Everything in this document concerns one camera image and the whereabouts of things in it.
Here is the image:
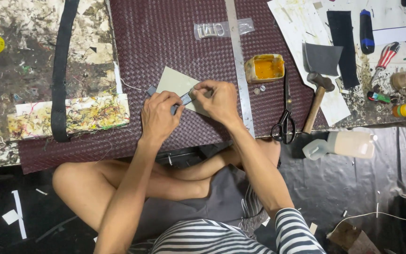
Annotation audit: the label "striped shirt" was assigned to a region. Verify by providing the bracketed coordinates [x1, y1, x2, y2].
[129, 207, 327, 254]

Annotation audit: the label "paint stained white block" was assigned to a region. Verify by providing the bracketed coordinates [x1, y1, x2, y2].
[7, 93, 130, 140]

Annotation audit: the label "red and white pliers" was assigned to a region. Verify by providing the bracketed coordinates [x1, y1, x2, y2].
[370, 42, 400, 84]

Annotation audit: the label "person's left hand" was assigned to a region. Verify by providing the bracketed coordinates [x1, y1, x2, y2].
[141, 91, 186, 140]

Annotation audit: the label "wooden handled hammer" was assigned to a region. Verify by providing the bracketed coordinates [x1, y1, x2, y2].
[302, 71, 336, 135]

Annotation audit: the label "maroon woven leather sheet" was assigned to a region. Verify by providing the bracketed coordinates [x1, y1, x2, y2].
[18, 0, 330, 175]

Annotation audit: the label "large white paper sheet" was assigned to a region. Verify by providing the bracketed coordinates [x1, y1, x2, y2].
[267, 0, 351, 127]

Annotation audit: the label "person's right hand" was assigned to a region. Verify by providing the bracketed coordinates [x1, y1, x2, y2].
[191, 80, 243, 126]

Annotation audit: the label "beige card sheet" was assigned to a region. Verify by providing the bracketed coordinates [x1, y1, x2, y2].
[155, 66, 213, 118]

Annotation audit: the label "black scissors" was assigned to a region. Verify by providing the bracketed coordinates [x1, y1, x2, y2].
[271, 69, 297, 145]

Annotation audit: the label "white plastic jug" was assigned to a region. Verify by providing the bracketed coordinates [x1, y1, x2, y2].
[302, 131, 379, 161]

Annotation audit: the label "grey shorts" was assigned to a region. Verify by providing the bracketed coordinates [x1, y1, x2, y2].
[133, 164, 277, 244]

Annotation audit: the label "long metal ruler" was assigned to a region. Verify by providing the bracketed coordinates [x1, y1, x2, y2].
[224, 0, 256, 138]

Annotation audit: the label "small dark leather strip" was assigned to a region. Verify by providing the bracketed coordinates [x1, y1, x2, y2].
[170, 90, 195, 115]

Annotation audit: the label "black and blue tool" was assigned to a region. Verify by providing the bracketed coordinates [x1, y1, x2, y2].
[360, 9, 375, 55]

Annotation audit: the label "white paper scraps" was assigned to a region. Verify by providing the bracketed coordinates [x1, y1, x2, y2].
[1, 190, 27, 240]

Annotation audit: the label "grey leather piece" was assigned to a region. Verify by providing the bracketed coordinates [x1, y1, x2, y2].
[302, 42, 344, 77]

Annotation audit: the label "person's leg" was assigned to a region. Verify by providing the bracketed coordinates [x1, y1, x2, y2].
[154, 138, 282, 181]
[52, 159, 212, 233]

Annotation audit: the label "green lighter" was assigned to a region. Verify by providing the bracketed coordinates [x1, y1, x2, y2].
[367, 91, 392, 104]

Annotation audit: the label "long black strap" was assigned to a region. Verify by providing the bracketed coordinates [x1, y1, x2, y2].
[50, 0, 80, 143]

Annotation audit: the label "person's left leg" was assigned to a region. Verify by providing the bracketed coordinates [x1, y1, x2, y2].
[52, 159, 212, 233]

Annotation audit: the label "black fabric strip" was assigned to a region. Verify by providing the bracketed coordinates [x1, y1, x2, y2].
[326, 11, 360, 89]

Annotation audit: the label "clear bag of metal buckles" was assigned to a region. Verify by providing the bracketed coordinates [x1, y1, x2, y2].
[193, 18, 256, 40]

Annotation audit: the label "white cord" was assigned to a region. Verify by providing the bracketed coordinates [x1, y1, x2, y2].
[326, 211, 406, 238]

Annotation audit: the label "brown cardboard scrap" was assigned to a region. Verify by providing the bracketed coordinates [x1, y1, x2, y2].
[326, 222, 381, 254]

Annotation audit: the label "white paper strip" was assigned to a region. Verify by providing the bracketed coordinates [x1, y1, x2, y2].
[372, 25, 406, 46]

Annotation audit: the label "person's right leg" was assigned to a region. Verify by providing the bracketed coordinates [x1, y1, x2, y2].
[154, 138, 282, 181]

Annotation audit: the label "yellow glue tub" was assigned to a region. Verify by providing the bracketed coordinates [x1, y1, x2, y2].
[244, 54, 285, 84]

